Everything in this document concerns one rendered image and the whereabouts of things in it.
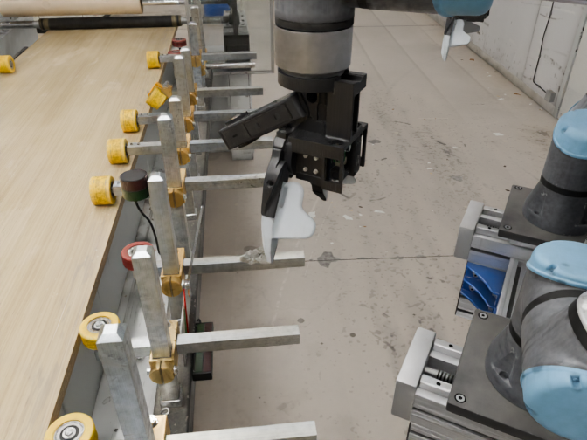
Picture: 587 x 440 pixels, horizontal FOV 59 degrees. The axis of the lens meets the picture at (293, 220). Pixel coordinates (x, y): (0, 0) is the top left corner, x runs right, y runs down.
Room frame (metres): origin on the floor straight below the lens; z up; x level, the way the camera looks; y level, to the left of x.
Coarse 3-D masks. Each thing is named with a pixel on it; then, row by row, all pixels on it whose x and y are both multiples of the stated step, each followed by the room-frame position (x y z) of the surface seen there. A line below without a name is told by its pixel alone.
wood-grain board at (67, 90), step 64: (64, 64) 2.56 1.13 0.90; (128, 64) 2.56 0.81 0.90; (0, 128) 1.77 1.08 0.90; (64, 128) 1.77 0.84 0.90; (0, 192) 1.31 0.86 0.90; (64, 192) 1.31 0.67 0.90; (0, 256) 1.01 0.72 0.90; (64, 256) 1.01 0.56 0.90; (0, 320) 0.79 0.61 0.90; (64, 320) 0.79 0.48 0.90; (0, 384) 0.62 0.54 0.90; (64, 384) 0.63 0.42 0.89
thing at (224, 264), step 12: (276, 252) 1.07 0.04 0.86; (288, 252) 1.07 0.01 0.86; (300, 252) 1.07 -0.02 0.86; (156, 264) 1.03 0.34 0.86; (204, 264) 1.03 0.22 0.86; (216, 264) 1.03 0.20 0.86; (228, 264) 1.03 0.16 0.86; (240, 264) 1.04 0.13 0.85; (252, 264) 1.04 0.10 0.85; (264, 264) 1.04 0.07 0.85; (276, 264) 1.05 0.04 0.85; (288, 264) 1.05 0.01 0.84; (300, 264) 1.05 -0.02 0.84
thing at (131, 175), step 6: (126, 174) 0.99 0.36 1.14; (132, 174) 0.99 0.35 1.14; (138, 174) 0.99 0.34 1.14; (144, 174) 0.99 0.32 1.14; (126, 180) 0.96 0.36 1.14; (132, 180) 0.96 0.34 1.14; (138, 180) 0.97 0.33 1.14; (150, 204) 0.97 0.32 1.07; (144, 216) 0.98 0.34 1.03; (150, 222) 0.98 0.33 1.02; (156, 240) 0.98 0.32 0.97; (156, 246) 0.99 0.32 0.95
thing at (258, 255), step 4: (260, 248) 1.07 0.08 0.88; (248, 252) 1.05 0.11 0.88; (252, 252) 1.05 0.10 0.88; (256, 252) 1.05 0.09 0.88; (260, 252) 1.06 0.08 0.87; (264, 252) 1.05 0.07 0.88; (240, 256) 1.04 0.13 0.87; (244, 256) 1.04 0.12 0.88; (248, 256) 1.05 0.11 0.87; (252, 256) 1.05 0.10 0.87; (256, 256) 1.05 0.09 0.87; (260, 256) 1.04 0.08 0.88; (264, 256) 1.04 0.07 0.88; (240, 260) 1.03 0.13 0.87; (244, 260) 1.03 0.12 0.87; (248, 260) 1.03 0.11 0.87; (252, 260) 1.03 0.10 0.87; (256, 260) 1.03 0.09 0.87; (260, 260) 1.03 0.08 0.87; (264, 260) 1.03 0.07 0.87
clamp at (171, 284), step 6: (180, 252) 1.06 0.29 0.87; (180, 258) 1.04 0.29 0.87; (180, 264) 1.01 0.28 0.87; (162, 270) 0.99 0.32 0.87; (180, 270) 0.99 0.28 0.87; (162, 276) 0.97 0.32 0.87; (168, 276) 0.97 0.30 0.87; (174, 276) 0.97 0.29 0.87; (180, 276) 0.97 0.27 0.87; (162, 282) 0.95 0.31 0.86; (168, 282) 0.95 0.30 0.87; (174, 282) 0.95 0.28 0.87; (180, 282) 0.96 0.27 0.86; (162, 288) 0.95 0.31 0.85; (168, 288) 0.95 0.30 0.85; (174, 288) 0.95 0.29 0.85; (180, 288) 0.95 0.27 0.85; (168, 294) 0.95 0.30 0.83; (174, 294) 0.95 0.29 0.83
